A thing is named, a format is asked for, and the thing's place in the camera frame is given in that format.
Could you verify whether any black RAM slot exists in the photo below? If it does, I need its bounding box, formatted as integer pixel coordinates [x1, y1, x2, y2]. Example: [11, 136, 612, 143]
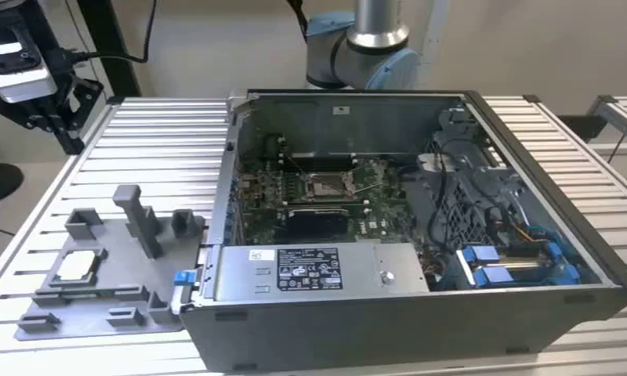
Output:
[285, 198, 370, 208]
[285, 153, 359, 164]

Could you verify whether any thin metal locking lever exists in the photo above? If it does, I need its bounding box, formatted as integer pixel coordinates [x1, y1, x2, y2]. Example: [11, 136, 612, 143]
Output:
[354, 180, 387, 195]
[283, 151, 311, 176]

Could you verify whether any grey plastic parts rack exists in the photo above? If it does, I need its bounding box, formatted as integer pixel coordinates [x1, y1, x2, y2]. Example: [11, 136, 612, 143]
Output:
[12, 184, 210, 342]

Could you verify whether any black camera cable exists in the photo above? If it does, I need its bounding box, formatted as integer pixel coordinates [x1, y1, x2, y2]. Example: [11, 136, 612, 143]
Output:
[51, 0, 158, 66]

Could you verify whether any silver square CPU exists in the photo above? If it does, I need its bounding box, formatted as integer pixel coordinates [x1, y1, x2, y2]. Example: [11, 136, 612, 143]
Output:
[56, 248, 106, 282]

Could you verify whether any black graphics card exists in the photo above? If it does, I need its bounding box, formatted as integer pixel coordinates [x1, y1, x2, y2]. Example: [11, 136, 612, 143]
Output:
[286, 206, 353, 240]

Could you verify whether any dark open PC case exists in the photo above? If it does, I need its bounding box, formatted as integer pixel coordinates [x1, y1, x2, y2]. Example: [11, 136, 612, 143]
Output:
[180, 89, 627, 372]

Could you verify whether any black upright pole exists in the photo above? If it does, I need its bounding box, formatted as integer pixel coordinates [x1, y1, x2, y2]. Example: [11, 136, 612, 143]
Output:
[76, 0, 143, 99]

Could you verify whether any green RAM stick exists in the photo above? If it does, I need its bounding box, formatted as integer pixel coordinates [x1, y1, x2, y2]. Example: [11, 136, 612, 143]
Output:
[34, 287, 143, 298]

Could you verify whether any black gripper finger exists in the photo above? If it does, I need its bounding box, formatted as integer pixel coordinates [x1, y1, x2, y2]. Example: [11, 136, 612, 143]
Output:
[0, 92, 68, 133]
[55, 74, 107, 155]

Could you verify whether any grey plastic drive cage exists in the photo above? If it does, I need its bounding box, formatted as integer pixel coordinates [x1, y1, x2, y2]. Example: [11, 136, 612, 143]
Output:
[401, 128, 524, 254]

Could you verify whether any silver power supply unit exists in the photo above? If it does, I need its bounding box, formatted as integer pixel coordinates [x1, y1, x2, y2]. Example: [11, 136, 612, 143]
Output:
[212, 242, 431, 303]

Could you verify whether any blue disk carrier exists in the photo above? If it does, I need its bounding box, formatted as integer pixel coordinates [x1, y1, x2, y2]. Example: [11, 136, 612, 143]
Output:
[459, 243, 501, 264]
[470, 265, 514, 289]

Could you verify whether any metal slat side table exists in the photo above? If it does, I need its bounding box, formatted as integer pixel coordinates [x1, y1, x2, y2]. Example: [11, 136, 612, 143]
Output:
[588, 95, 627, 156]

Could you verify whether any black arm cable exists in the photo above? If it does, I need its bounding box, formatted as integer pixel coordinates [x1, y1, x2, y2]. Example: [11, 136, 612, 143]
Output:
[286, 0, 311, 37]

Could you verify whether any green motherboard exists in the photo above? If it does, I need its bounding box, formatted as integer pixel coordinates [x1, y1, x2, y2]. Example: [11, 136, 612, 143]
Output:
[238, 156, 421, 244]

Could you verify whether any blue plastic bay bracket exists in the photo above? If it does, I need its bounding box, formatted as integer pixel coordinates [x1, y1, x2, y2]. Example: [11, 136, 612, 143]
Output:
[517, 225, 581, 286]

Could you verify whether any CPU socket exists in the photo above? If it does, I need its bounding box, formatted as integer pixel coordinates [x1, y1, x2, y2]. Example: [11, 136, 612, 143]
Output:
[303, 171, 358, 197]

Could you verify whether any blue case latch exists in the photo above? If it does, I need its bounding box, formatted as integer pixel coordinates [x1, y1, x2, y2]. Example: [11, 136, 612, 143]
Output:
[171, 270, 196, 290]

